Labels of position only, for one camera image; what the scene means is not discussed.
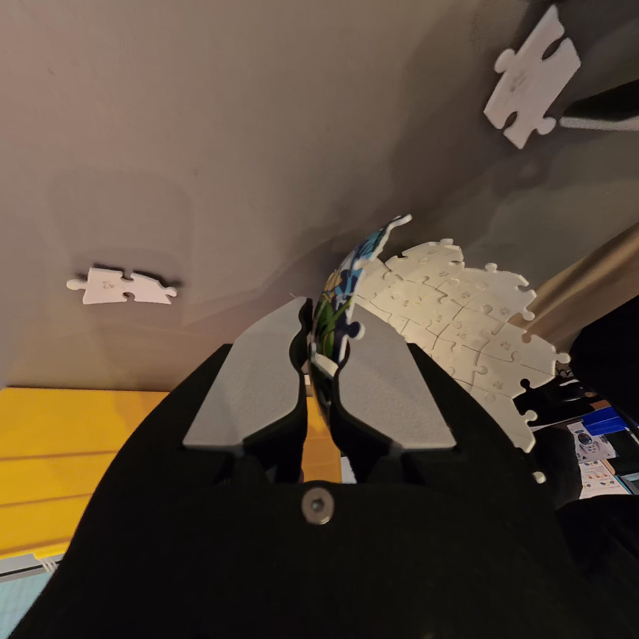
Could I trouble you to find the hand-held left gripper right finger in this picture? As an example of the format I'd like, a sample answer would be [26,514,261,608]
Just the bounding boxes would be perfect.
[332,306,456,484]

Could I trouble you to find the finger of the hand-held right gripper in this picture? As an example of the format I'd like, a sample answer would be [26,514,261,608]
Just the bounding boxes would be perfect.
[559,80,639,133]

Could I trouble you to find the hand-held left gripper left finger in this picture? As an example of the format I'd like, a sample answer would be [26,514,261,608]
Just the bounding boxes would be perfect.
[183,297,313,483]

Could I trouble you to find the white puzzle piece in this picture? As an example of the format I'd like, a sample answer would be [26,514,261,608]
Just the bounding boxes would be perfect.
[66,267,178,306]
[483,5,582,149]

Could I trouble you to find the partly built puzzle ball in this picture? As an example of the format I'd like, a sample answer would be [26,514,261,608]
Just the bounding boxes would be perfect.
[306,215,571,454]

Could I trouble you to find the person's beige trousers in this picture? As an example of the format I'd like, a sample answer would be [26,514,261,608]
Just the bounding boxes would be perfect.
[519,230,639,352]

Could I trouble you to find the yellow box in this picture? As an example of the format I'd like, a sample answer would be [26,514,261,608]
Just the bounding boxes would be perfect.
[0,385,343,560]

